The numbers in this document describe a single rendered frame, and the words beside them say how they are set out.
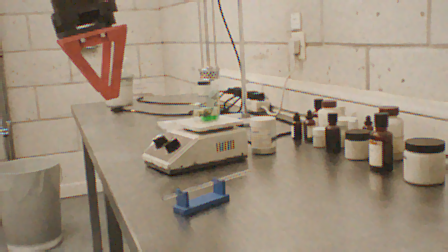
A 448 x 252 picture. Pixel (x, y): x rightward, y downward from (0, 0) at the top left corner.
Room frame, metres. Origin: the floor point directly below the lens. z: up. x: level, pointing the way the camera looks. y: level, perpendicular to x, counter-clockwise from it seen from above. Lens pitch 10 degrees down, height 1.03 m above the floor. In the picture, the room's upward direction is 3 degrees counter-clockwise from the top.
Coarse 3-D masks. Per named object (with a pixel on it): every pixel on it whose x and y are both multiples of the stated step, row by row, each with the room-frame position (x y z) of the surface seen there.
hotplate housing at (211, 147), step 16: (176, 128) 1.17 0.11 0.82; (224, 128) 1.12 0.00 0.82; (240, 128) 1.13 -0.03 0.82; (192, 144) 1.05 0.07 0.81; (208, 144) 1.07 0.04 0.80; (224, 144) 1.09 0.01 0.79; (240, 144) 1.12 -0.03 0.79; (144, 160) 1.12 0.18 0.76; (160, 160) 1.06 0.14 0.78; (176, 160) 1.03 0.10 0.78; (192, 160) 1.05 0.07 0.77; (208, 160) 1.07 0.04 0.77; (224, 160) 1.10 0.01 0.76
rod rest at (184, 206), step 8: (216, 184) 0.86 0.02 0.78; (224, 184) 0.85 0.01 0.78; (184, 192) 0.80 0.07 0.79; (216, 192) 0.86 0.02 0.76; (224, 192) 0.85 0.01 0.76; (176, 200) 0.81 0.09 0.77; (184, 200) 0.80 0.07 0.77; (192, 200) 0.83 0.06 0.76; (200, 200) 0.83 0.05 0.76; (208, 200) 0.83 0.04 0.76; (216, 200) 0.83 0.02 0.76; (224, 200) 0.84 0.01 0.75; (176, 208) 0.80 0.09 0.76; (184, 208) 0.79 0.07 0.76; (192, 208) 0.80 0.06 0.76; (200, 208) 0.81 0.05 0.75
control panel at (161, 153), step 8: (168, 136) 1.14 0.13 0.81; (176, 136) 1.12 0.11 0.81; (184, 136) 1.09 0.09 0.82; (184, 144) 1.06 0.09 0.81; (144, 152) 1.12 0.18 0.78; (152, 152) 1.10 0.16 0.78; (160, 152) 1.08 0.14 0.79; (168, 152) 1.06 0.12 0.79; (176, 152) 1.05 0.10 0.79; (168, 160) 1.03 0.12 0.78
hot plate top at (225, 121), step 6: (180, 120) 1.17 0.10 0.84; (186, 120) 1.17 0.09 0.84; (192, 120) 1.16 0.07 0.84; (222, 120) 1.14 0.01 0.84; (228, 120) 1.14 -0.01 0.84; (234, 120) 1.13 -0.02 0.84; (240, 120) 1.13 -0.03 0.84; (180, 126) 1.13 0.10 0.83; (186, 126) 1.11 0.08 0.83; (192, 126) 1.09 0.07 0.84; (198, 126) 1.08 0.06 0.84; (204, 126) 1.08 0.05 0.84; (210, 126) 1.08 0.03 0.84; (216, 126) 1.09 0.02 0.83; (222, 126) 1.10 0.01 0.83; (228, 126) 1.11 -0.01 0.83
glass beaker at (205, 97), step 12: (204, 84) 1.17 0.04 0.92; (216, 84) 1.16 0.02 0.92; (192, 96) 1.13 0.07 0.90; (204, 96) 1.11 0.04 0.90; (216, 96) 1.12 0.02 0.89; (192, 108) 1.13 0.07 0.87; (204, 108) 1.11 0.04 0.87; (216, 108) 1.12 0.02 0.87; (204, 120) 1.11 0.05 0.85; (216, 120) 1.12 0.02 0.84
